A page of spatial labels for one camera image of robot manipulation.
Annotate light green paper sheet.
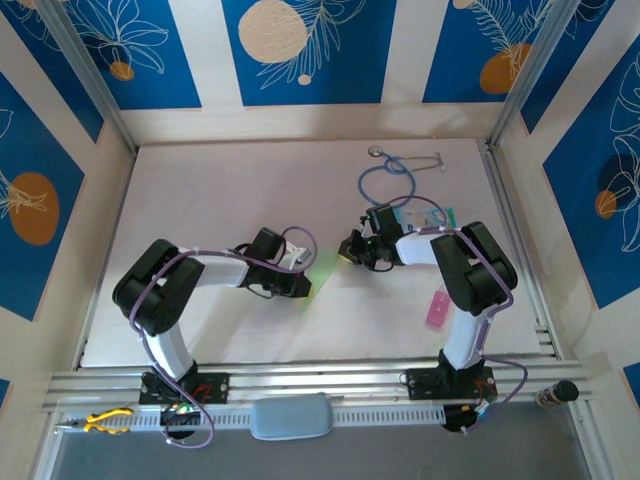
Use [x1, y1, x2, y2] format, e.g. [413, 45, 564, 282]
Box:
[299, 248, 342, 314]

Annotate light blue wipes packet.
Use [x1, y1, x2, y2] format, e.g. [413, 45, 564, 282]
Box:
[394, 206, 459, 234]

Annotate blue stethoscope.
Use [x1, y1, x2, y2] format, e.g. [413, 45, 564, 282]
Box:
[357, 144, 446, 210]

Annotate pink plastic case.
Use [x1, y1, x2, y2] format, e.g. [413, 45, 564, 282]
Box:
[424, 289, 452, 331]

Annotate grey blue pouch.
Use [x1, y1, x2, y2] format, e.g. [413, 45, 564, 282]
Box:
[248, 393, 335, 441]

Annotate grey metal panel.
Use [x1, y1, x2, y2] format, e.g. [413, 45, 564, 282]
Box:
[49, 403, 591, 480]

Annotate black electronics module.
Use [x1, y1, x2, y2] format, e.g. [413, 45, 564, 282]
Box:
[443, 402, 499, 434]
[158, 404, 202, 441]

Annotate small dark capped bottle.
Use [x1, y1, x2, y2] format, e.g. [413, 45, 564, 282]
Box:
[535, 379, 580, 409]

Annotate aluminium mounting rail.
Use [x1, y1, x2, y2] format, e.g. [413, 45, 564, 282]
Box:
[42, 355, 594, 415]

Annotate aluminium side rail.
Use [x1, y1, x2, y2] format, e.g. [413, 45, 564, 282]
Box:
[477, 139, 564, 361]

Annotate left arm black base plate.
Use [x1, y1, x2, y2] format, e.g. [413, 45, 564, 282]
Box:
[138, 372, 231, 405]

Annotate white slotted cable duct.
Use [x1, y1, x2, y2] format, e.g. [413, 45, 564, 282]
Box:
[54, 403, 447, 435]

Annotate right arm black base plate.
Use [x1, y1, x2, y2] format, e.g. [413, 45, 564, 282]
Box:
[407, 368, 499, 401]

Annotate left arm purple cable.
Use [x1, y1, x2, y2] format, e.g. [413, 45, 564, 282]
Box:
[128, 226, 320, 450]

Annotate aluminium frame post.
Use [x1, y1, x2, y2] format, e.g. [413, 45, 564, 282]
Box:
[489, 0, 576, 149]
[37, 0, 139, 154]

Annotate yellow handled pliers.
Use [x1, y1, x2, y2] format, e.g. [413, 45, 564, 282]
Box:
[54, 407, 135, 435]

